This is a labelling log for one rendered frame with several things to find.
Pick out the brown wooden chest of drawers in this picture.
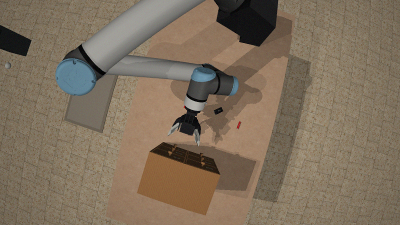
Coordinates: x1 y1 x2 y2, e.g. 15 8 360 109
137 142 220 215

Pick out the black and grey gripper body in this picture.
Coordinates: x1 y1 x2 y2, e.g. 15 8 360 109
177 106 201 136

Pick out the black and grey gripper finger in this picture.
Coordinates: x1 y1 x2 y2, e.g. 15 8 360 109
167 116 182 136
193 121 201 147

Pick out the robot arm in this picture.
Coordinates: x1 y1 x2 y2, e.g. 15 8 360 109
55 0 239 112

